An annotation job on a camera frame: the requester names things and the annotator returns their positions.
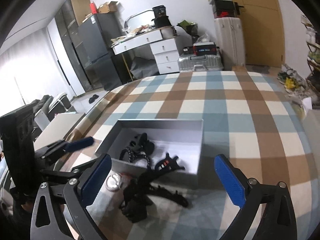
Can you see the dark cloth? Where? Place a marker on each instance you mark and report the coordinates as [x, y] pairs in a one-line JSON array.
[[142, 66]]

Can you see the black bag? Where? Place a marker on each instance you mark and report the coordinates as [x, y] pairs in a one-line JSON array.
[[161, 16]]

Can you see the arched mirror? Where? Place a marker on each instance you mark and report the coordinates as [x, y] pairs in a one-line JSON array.
[[136, 20]]

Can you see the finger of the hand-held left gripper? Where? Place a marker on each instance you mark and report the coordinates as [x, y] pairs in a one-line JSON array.
[[80, 142], [72, 173]]

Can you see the white ribbed suitcase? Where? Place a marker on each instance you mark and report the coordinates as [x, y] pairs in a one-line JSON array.
[[228, 42]]

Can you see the small black box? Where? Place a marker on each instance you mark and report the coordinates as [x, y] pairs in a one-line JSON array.
[[187, 49]]

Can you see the black slippers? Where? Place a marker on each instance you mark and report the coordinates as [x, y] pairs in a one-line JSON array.
[[93, 98]]

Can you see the white desk with drawers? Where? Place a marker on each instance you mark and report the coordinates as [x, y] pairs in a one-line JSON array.
[[160, 52]]

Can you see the black wavy hair clip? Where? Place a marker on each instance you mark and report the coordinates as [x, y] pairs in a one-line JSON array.
[[170, 163]]

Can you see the checked tablecloth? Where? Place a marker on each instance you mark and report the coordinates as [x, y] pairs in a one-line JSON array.
[[237, 120]]

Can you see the wooden shoe rack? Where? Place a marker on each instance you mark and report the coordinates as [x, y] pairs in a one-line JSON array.
[[313, 67]]

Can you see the black long hair clip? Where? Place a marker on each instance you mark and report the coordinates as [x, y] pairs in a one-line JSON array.
[[172, 195]]

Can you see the red black box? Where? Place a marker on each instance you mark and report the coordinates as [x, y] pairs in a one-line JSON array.
[[204, 48]]

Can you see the clutter on desk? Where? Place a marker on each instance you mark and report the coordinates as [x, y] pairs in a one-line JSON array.
[[135, 33]]

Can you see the dark wrapped bouquet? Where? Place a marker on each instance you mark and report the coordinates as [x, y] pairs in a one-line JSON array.
[[188, 28]]

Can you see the black shoe boxes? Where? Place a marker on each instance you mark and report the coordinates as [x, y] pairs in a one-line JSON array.
[[225, 9]]

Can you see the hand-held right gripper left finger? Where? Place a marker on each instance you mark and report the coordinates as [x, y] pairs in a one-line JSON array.
[[96, 180]]

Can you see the grey cardboard box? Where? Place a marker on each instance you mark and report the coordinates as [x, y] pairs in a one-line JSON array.
[[180, 145]]

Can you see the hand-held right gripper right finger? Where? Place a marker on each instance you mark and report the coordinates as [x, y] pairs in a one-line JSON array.
[[230, 182]]

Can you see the white pin badge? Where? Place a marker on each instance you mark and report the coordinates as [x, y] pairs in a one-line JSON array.
[[113, 183]]

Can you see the grey fridge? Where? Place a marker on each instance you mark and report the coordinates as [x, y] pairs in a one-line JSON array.
[[100, 50]]

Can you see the chair with clothes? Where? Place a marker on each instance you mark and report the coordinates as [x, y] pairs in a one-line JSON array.
[[55, 106]]

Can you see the tall cardboard box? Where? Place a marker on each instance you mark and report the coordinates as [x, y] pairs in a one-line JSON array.
[[80, 8]]

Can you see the rows of shoes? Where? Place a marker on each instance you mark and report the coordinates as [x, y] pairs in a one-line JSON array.
[[292, 80]]

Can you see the black hair claw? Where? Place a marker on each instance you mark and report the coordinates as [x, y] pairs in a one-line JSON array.
[[135, 202], [141, 142]]

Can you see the glass door cabinet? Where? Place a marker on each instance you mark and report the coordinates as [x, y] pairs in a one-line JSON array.
[[67, 42]]

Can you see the white board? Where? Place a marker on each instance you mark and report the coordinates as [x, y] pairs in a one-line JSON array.
[[60, 127]]

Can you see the open cardboard box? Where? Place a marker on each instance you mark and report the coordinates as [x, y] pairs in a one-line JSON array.
[[107, 7]]

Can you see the red paper item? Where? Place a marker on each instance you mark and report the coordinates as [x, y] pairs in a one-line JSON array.
[[93, 8]]

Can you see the white cylinder bin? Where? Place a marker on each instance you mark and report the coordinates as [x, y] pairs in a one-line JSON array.
[[168, 32]]

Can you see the silver suitcase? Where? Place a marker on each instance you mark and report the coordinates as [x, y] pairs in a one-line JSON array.
[[200, 62]]

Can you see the wooden door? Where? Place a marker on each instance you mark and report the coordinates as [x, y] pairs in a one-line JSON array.
[[262, 25]]

